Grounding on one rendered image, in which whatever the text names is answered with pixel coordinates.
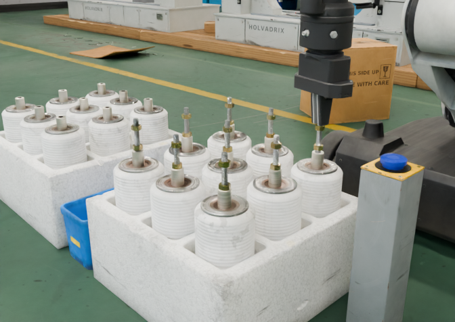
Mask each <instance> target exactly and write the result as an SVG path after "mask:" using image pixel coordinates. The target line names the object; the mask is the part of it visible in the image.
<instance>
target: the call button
mask: <svg viewBox="0 0 455 322"><path fill-rule="evenodd" d="M407 162H408V159H407V158H406V157H405V156H403V155H400V154H383V155H382V156H381V157H380V163H381V164H382V166H383V167H384V168H387V169H389V170H401V169H403V168H404V166H406V165H407Z"/></svg>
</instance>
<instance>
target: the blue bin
mask: <svg viewBox="0 0 455 322"><path fill-rule="evenodd" d="M112 190H114V187H113V188H111V189H107V190H104V191H101V192H98V193H95V194H92V195H88V196H85V197H83V198H79V199H77V200H73V201H70V202H67V203H64V204H62V205H61V206H60V211H61V213H62V214H63V216H64V223H65V227H66V234H67V238H68V245H69V250H70V255H71V256H72V257H73V258H74V259H75V260H77V261H78V262H79V263H80V264H81V265H83V266H84V267H85V268H86V269H88V270H93V263H92V255H91V244H90V236H89V225H88V218H87V206H86V199H87V198H91V197H93V196H100V195H103V193H106V192H108V191H112Z"/></svg>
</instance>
